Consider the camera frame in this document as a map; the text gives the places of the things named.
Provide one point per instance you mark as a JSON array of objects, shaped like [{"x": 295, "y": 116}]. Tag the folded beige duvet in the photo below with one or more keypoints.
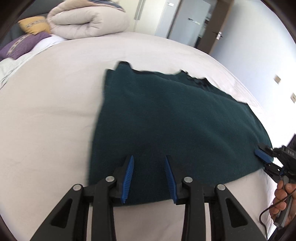
[{"x": 87, "y": 20}]

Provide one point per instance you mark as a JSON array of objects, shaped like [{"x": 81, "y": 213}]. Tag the brown door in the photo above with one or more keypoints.
[{"x": 215, "y": 25}]

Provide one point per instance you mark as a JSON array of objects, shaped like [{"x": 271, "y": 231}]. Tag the purple patterned pillow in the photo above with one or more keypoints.
[{"x": 23, "y": 45}]

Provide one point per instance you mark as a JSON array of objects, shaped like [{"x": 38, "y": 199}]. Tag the grey-blue folded blanket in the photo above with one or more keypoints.
[{"x": 113, "y": 5}]

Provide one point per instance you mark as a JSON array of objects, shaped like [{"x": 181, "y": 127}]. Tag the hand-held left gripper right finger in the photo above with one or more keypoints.
[{"x": 170, "y": 178}]

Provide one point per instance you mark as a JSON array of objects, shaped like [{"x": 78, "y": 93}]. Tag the bed with white sheet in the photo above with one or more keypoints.
[{"x": 46, "y": 115}]

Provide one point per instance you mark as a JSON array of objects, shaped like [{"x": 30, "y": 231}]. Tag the person's right hand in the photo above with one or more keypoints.
[{"x": 281, "y": 194}]

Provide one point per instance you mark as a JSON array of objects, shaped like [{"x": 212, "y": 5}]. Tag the beige wall socket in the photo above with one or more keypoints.
[
  {"x": 277, "y": 79},
  {"x": 293, "y": 97}
]

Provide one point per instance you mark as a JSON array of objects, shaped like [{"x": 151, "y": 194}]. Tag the white wall switch panel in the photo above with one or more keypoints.
[{"x": 194, "y": 20}]

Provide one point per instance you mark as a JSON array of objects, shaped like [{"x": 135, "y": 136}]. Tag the yellow patterned pillow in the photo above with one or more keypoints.
[{"x": 34, "y": 25}]

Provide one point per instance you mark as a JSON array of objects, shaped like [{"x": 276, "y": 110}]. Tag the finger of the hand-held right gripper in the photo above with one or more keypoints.
[
  {"x": 274, "y": 171},
  {"x": 263, "y": 154}
]

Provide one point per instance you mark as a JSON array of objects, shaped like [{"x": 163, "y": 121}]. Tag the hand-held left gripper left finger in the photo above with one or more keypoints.
[{"x": 128, "y": 178}]

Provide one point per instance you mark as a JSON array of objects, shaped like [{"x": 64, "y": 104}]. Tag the white wardrobe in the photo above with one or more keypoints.
[{"x": 148, "y": 16}]

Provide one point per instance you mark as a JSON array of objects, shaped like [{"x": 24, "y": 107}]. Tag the dark green sweater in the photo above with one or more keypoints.
[{"x": 173, "y": 115}]

